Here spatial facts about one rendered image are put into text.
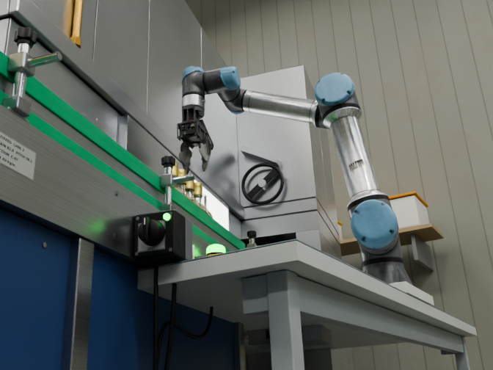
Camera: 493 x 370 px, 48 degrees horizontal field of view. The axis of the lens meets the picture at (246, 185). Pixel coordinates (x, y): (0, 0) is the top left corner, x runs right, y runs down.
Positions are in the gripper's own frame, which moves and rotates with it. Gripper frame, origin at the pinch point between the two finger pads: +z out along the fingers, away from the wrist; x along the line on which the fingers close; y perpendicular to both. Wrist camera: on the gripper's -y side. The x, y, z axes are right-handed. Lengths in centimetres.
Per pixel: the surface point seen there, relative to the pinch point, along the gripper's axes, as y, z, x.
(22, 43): 98, 22, 15
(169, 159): 52, 21, 16
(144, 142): 12.1, -6.7, -12.3
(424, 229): -293, -51, 72
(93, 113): 35.5, -5.4, -15.2
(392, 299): 21, 49, 56
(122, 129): 22.4, -6.4, -13.8
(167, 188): 52, 27, 15
